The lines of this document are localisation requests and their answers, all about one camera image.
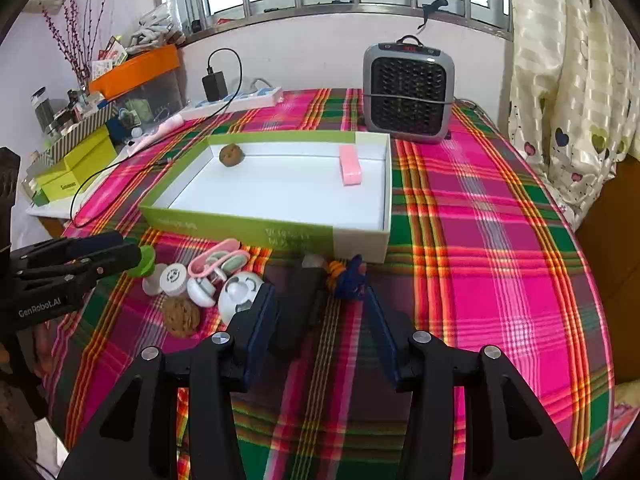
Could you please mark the brown walnut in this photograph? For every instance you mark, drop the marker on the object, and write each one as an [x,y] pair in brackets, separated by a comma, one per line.
[232,155]
[181,317]

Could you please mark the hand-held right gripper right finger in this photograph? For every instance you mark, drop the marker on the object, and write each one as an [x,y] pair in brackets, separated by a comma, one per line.
[380,330]

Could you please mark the clear bin with orange lid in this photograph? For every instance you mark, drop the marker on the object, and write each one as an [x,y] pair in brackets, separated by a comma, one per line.
[135,72]

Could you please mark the red berry branches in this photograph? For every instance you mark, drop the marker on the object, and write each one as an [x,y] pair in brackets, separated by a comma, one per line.
[75,25]

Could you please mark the glass jar with dark lid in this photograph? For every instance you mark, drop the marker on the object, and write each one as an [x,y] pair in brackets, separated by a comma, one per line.
[42,109]

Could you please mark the bag of white gloves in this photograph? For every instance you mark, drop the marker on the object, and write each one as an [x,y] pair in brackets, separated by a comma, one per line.
[156,25]

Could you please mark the metal window grille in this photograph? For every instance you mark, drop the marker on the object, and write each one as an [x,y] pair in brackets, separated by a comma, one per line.
[350,5]

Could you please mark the black charger adapter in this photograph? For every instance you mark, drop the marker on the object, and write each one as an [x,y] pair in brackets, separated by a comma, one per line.
[214,87]

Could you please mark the grey portable heater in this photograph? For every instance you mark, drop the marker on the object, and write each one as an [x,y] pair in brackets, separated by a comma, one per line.
[407,95]

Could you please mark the brown wooden furniture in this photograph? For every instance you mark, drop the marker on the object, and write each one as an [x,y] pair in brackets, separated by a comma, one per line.
[612,270]

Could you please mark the white suction knob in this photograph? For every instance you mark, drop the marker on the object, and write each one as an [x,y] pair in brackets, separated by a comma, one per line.
[202,292]
[151,286]

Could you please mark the pink plaid tablecloth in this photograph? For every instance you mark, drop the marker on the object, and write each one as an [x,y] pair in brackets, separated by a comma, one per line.
[475,260]

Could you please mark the pink and white tube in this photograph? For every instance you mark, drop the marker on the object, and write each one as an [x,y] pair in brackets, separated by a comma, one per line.
[157,132]

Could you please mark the heart print curtain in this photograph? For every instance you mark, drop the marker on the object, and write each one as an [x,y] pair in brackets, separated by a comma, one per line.
[565,85]

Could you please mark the white and blue power strip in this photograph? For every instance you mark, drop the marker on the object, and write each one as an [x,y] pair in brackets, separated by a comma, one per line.
[240,100]

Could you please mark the white round printed cap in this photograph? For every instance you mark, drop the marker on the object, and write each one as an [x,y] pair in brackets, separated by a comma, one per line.
[174,279]

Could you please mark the large white round case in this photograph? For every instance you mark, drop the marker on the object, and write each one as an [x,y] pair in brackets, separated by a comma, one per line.
[239,296]

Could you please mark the striped cardboard box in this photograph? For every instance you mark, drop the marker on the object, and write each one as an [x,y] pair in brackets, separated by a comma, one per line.
[82,132]

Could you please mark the small blue picture box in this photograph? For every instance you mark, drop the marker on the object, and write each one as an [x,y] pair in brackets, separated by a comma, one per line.
[124,122]

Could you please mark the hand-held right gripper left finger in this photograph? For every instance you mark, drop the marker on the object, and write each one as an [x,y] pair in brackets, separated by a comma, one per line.
[262,320]

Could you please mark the printed paper packets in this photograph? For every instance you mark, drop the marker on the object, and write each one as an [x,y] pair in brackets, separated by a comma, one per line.
[106,60]

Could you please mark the pink eraser block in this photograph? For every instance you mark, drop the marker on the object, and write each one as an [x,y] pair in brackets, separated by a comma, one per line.
[351,166]

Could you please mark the green and white cardboard box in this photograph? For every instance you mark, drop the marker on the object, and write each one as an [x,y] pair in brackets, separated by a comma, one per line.
[280,190]

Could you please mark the black rectangular block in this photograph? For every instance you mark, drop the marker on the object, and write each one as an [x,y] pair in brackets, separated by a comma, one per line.
[297,310]

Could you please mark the green round lid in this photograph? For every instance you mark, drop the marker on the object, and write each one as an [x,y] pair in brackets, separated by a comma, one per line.
[142,261]

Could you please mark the blue and orange toy figure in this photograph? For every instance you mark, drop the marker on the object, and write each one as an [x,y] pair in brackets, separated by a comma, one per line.
[347,280]

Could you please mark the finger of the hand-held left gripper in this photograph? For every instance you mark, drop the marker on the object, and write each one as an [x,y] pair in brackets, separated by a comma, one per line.
[115,260]
[95,244]

